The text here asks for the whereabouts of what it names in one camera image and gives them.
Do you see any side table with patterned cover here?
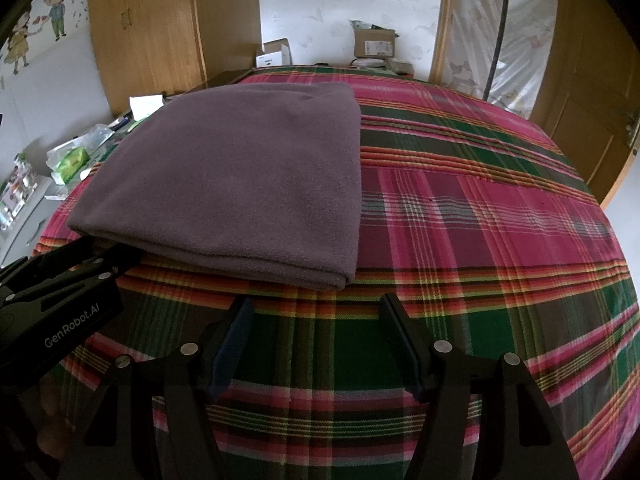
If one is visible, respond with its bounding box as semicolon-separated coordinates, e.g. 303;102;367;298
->
0;110;137;262

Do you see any cartoon children wall sticker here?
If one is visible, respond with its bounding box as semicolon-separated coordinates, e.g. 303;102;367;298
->
0;0;77;92

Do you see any person's left hand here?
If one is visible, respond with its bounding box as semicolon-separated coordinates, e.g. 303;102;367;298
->
34;374;67;457

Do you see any pile of light packets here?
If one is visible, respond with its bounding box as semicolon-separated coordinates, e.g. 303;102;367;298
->
349;56;417;78

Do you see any large green tissue pack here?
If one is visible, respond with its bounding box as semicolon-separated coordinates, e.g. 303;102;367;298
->
51;147;92;182

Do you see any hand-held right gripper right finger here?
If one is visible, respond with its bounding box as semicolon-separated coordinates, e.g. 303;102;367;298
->
380;292;581;480

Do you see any metal door handle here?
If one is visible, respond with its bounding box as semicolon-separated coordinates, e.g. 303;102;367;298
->
624;111;640;157

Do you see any black pole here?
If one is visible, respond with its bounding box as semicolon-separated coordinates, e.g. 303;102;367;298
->
481;0;512;102

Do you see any wooden wardrobe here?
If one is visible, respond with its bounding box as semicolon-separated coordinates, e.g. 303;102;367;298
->
87;0;261;117

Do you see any purple fleece cloth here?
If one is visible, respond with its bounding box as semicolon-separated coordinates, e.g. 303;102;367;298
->
66;81;364;292

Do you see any brown cardboard box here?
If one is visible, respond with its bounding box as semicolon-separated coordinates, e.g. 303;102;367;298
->
352;27;399;59

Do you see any plastic covered glass door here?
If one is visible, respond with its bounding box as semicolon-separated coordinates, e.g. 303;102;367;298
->
429;0;562;122

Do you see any white tissue box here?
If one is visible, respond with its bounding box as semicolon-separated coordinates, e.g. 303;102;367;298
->
128;93;165;121

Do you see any plaid bed sheet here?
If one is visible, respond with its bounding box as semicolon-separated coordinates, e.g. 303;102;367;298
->
32;64;640;480

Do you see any wooden door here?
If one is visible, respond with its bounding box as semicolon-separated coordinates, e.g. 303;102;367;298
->
530;0;640;212

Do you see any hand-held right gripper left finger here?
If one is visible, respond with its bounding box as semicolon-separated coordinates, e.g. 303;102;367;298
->
60;296;254;480

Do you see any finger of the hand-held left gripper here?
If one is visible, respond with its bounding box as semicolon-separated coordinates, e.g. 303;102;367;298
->
36;234;99;269
74;245;144;282

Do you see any white cardboard box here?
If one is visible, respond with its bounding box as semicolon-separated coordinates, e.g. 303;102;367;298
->
255;39;292;68

